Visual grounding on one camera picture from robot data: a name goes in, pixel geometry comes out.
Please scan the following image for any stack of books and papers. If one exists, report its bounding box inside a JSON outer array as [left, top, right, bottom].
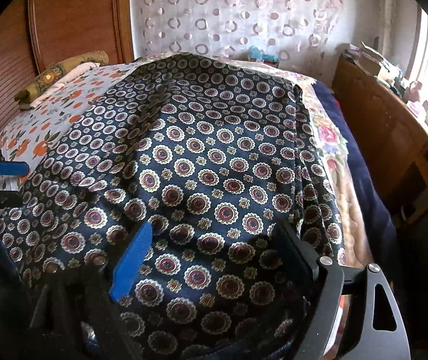
[[342, 41, 402, 82]]

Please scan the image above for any wooden sideboard cabinet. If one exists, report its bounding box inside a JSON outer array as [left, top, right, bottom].
[[332, 56, 428, 223]]

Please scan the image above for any navy medallion-patterned silk shirt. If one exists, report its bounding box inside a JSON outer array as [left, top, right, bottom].
[[0, 55, 345, 359]]

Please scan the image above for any pink figurine on sideboard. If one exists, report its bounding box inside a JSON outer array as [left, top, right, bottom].
[[403, 80, 423, 102]]

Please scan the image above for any orange-print white bed sheet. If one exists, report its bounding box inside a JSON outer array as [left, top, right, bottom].
[[0, 63, 139, 172]]

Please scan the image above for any olive brown folded blanket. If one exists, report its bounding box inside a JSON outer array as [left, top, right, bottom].
[[13, 50, 109, 103]]

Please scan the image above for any white circle-patterned curtain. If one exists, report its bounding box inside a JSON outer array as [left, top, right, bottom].
[[129, 0, 384, 73]]

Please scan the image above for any floral pink quilt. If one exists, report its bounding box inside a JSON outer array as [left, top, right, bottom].
[[125, 54, 372, 281]]

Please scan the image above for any navy blue blanket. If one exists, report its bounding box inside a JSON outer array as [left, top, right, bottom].
[[312, 80, 396, 266]]

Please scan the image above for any blue tissue box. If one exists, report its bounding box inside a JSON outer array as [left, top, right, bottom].
[[247, 46, 279, 68]]

